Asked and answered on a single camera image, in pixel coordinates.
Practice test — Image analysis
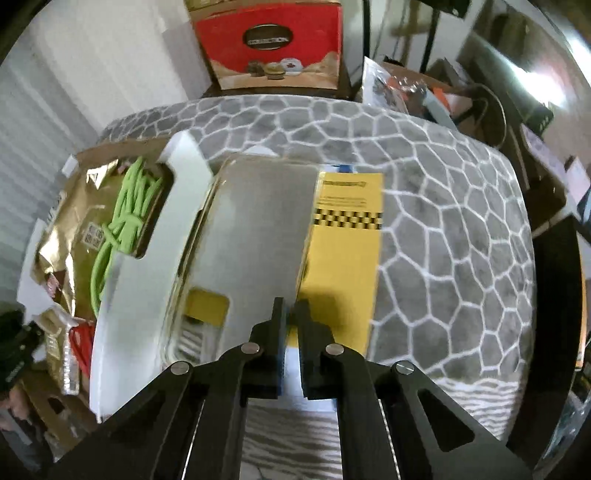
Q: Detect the large gold tissue pack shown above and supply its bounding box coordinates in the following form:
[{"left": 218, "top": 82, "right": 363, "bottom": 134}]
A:
[{"left": 30, "top": 159, "right": 121, "bottom": 398}]

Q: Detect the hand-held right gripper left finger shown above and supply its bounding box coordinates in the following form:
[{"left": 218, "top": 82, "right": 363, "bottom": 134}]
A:
[{"left": 46, "top": 296, "right": 289, "bottom": 480}]

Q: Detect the red brown gift box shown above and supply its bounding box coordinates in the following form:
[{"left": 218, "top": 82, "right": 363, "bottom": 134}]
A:
[{"left": 187, "top": 0, "right": 345, "bottom": 90}]

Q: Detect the large gold packet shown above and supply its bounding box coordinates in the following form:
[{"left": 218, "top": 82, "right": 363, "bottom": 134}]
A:
[{"left": 0, "top": 46, "right": 195, "bottom": 324}]

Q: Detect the red cable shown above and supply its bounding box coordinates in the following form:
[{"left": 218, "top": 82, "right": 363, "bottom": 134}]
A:
[{"left": 69, "top": 323, "right": 95, "bottom": 374}]

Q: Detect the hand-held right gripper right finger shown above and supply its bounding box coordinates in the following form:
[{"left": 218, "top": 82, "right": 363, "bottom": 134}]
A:
[{"left": 293, "top": 299, "right": 534, "bottom": 480}]

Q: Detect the green cable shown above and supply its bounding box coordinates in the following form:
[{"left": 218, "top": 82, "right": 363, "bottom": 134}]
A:
[{"left": 95, "top": 157, "right": 167, "bottom": 319}]

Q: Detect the yellow card clear package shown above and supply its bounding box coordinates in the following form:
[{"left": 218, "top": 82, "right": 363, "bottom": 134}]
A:
[{"left": 173, "top": 154, "right": 321, "bottom": 370}]

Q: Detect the white cardboard box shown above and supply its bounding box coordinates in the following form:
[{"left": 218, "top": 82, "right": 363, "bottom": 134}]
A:
[{"left": 18, "top": 131, "right": 218, "bottom": 425}]

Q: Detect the cardboard box of tools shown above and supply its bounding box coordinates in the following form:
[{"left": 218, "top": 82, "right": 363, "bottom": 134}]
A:
[{"left": 362, "top": 55, "right": 467, "bottom": 134}]

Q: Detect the black speaker stand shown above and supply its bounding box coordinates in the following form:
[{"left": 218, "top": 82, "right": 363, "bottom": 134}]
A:
[
  {"left": 358, "top": 0, "right": 372, "bottom": 100},
  {"left": 422, "top": 0, "right": 437, "bottom": 70}
]

